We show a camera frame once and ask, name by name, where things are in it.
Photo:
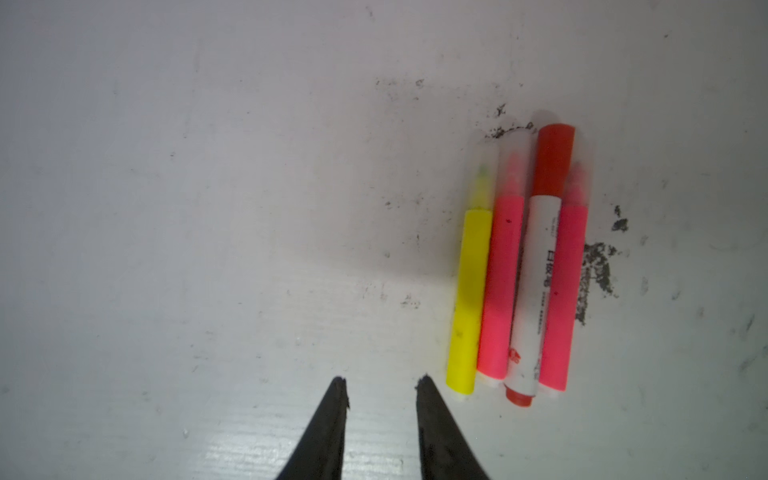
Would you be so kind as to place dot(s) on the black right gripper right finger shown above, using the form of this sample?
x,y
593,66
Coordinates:
x,y
444,451

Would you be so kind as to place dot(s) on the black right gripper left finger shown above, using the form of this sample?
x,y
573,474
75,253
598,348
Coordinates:
x,y
319,453

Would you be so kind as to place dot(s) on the pink highlighter pen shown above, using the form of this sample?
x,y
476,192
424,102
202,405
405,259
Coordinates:
x,y
503,260

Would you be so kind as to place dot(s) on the red highlighter pen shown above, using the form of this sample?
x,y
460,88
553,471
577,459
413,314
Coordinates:
x,y
567,273

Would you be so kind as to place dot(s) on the yellow highlighter pen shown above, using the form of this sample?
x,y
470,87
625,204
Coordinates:
x,y
471,281

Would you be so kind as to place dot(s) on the white marker pen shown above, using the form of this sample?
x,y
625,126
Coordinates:
x,y
551,168

